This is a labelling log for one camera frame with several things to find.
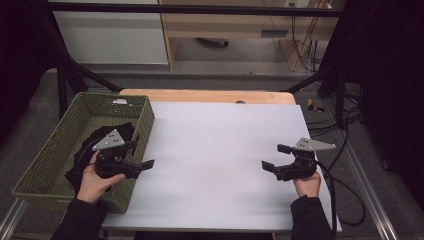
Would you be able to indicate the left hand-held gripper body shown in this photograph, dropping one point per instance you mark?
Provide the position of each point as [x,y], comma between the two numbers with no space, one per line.
[113,165]

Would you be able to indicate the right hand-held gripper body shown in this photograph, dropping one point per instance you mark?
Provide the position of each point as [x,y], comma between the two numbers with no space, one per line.
[300,166]

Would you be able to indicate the dark cloth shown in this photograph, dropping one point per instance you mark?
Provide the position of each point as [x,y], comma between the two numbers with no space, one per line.
[127,130]

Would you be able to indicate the green woven basket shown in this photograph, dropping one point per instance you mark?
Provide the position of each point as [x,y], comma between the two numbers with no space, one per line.
[46,163]

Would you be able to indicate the person's right hand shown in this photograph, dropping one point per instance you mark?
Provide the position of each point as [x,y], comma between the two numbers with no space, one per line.
[308,186]

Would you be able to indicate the person's left hand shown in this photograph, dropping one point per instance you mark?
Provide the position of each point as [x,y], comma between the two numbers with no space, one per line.
[96,185]

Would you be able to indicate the white label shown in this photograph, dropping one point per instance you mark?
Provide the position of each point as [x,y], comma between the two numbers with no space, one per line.
[120,101]

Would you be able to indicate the yellow and black object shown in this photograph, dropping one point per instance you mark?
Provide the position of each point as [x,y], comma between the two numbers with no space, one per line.
[312,105]

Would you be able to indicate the white board sheet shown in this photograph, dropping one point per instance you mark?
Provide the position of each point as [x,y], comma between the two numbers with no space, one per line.
[213,160]

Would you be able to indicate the black metal stand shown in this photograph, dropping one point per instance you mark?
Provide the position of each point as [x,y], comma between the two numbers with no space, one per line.
[61,86]
[339,96]

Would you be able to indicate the wooden table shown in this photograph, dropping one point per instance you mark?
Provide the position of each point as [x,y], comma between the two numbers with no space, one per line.
[200,96]

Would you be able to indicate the white cabinet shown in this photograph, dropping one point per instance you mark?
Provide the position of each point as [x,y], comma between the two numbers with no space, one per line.
[110,36]

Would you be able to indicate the black curtain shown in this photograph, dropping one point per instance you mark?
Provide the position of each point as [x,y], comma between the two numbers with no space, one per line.
[390,83]
[20,60]

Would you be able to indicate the dark object under desk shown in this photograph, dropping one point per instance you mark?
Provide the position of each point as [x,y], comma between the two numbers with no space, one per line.
[213,42]

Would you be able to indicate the wooden desk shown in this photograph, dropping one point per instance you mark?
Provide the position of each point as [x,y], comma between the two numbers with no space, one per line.
[226,26]

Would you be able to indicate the black metal crossbar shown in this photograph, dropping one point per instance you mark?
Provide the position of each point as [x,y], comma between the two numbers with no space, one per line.
[200,9]

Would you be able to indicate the aluminium rail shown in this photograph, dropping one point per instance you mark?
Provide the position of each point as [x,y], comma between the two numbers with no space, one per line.
[370,186]
[11,218]

